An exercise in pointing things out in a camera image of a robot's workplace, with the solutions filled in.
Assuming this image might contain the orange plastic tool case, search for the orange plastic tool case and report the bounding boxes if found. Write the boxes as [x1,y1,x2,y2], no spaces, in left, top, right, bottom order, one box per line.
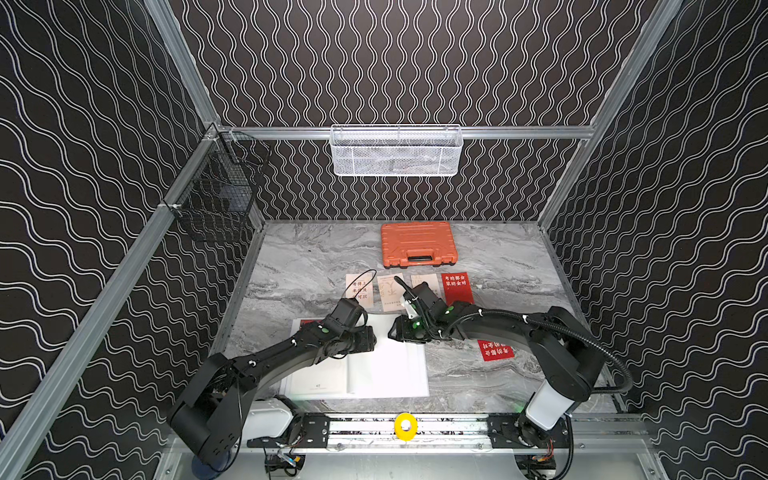
[381,221,459,269]

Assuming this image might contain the white photo album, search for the white photo album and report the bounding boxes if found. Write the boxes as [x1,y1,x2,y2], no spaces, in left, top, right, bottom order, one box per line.
[279,313,429,401]

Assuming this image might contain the beige card gold characters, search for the beige card gold characters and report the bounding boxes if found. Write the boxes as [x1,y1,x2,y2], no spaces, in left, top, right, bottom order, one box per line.
[377,274,405,312]

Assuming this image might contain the red card right side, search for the red card right side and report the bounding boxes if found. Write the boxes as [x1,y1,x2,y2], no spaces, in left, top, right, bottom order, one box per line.
[478,340,515,362]

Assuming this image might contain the white wire mesh basket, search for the white wire mesh basket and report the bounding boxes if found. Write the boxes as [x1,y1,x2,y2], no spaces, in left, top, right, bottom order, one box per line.
[329,124,464,177]

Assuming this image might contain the black wire mesh basket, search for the black wire mesh basket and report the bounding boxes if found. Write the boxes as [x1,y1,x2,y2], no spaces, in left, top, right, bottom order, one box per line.
[171,133,254,244]

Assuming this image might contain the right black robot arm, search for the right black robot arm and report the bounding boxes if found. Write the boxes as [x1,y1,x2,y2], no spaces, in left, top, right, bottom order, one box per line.
[388,282,634,448]

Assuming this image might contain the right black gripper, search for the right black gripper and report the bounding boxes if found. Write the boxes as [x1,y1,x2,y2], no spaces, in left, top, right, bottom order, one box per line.
[383,316,433,343]

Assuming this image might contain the red card top row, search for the red card top row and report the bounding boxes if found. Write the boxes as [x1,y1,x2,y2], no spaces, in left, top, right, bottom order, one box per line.
[441,272,474,305]

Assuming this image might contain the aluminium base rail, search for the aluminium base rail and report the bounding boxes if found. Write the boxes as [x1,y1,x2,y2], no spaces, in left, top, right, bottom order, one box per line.
[240,412,650,454]

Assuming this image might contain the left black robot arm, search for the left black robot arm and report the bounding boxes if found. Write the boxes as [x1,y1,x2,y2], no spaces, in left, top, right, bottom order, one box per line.
[167,298,376,475]

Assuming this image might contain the beige card small red text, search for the beige card small red text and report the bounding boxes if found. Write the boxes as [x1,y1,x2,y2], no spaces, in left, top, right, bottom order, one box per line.
[411,274,443,298]

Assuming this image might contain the yellow tape roll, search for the yellow tape roll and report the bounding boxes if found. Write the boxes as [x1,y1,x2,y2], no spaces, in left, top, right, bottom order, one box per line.
[394,413,418,442]

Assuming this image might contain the beige card red characters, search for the beige card red characters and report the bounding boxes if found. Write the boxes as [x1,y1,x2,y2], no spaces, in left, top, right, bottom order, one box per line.
[343,271,375,310]

